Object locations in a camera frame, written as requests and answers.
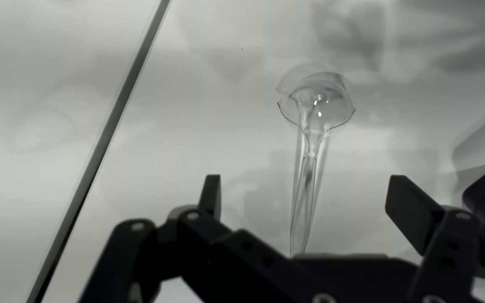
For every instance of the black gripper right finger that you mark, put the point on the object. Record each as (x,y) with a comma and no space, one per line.
(444,237)

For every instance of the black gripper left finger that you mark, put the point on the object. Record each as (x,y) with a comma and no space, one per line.
(219,264)

